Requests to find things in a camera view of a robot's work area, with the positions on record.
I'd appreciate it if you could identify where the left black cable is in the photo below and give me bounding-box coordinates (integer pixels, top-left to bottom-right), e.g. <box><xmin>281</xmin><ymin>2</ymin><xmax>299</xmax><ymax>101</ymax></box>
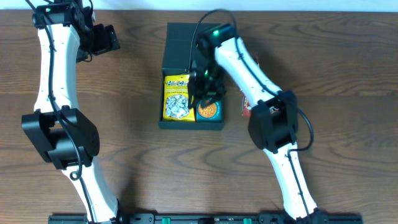
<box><xmin>24</xmin><ymin>0</ymin><xmax>94</xmax><ymax>223</ymax></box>

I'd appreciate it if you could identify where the yellow Hacks candy bag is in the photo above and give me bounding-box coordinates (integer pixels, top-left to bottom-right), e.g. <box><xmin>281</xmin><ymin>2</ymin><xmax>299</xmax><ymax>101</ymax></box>
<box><xmin>162</xmin><ymin>74</ymin><xmax>195</xmax><ymax>122</ymax></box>

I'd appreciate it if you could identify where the red Hello Panda box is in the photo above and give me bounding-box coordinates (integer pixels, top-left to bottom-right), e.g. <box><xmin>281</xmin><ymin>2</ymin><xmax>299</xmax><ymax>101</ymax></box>
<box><xmin>242</xmin><ymin>96</ymin><xmax>279</xmax><ymax>117</ymax></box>

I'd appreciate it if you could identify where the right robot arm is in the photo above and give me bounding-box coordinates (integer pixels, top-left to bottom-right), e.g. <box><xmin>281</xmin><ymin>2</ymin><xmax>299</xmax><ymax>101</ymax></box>
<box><xmin>188</xmin><ymin>24</ymin><xmax>317</xmax><ymax>223</ymax></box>

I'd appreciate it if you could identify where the black cable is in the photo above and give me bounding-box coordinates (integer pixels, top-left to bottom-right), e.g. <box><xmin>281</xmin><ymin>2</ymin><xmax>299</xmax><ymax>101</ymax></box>
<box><xmin>188</xmin><ymin>8</ymin><xmax>315</xmax><ymax>223</ymax></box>
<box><xmin>24</xmin><ymin>0</ymin><xmax>94</xmax><ymax>223</ymax></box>

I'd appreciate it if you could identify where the teal Crunchies box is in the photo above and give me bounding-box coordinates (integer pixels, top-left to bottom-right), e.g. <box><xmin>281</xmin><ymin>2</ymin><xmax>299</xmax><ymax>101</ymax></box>
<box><xmin>196</xmin><ymin>99</ymin><xmax>223</xmax><ymax>123</ymax></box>

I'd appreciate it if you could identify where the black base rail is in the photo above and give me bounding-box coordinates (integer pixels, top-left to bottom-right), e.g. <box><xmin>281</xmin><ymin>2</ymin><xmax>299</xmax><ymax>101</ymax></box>
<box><xmin>48</xmin><ymin>212</ymin><xmax>364</xmax><ymax>224</ymax></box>

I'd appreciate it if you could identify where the right black cable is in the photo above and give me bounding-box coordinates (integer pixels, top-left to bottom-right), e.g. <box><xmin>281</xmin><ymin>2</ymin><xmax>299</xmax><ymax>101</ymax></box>
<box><xmin>188</xmin><ymin>8</ymin><xmax>315</xmax><ymax>223</ymax></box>

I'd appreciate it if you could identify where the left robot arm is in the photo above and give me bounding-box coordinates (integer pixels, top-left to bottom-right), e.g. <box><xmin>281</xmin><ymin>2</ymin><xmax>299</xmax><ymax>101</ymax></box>
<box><xmin>21</xmin><ymin>0</ymin><xmax>126</xmax><ymax>223</ymax></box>

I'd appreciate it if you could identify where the black gift box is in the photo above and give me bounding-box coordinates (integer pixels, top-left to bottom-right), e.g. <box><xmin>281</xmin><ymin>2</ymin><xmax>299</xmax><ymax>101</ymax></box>
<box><xmin>158</xmin><ymin>22</ymin><xmax>224</xmax><ymax>131</ymax></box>

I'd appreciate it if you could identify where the brown Pocky box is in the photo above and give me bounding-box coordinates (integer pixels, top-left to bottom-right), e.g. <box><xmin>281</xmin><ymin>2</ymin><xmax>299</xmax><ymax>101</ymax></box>
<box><xmin>253</xmin><ymin>55</ymin><xmax>260</xmax><ymax>67</ymax></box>

